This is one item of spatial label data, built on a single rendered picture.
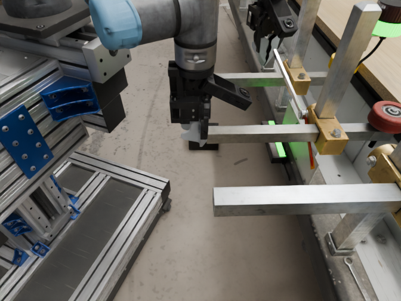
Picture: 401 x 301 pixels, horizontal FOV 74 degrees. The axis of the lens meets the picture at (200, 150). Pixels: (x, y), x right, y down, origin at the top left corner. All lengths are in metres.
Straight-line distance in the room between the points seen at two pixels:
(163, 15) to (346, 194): 0.35
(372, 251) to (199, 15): 0.67
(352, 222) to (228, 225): 0.94
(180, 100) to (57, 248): 0.93
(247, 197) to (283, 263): 1.05
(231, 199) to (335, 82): 0.37
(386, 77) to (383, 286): 0.51
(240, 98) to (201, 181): 1.10
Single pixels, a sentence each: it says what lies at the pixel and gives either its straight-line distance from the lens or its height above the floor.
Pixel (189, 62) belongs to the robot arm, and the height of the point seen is 1.05.
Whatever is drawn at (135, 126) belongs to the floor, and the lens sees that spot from 2.00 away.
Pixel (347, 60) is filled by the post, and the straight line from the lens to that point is 0.62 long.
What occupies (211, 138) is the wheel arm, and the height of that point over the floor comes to 0.85.
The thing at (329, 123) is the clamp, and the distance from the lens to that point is 0.68.
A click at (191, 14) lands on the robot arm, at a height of 1.13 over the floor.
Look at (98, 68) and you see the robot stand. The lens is 0.71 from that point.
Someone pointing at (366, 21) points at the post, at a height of 1.09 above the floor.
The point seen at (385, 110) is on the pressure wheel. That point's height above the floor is 0.90.
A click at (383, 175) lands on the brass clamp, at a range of 0.49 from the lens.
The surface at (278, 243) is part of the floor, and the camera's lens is 1.45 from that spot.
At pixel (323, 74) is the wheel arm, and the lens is 0.90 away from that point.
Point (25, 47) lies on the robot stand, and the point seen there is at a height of 0.96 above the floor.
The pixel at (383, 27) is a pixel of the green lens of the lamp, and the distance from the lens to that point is 0.61.
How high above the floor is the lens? 1.26
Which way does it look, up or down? 46 degrees down
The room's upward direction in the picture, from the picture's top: straight up
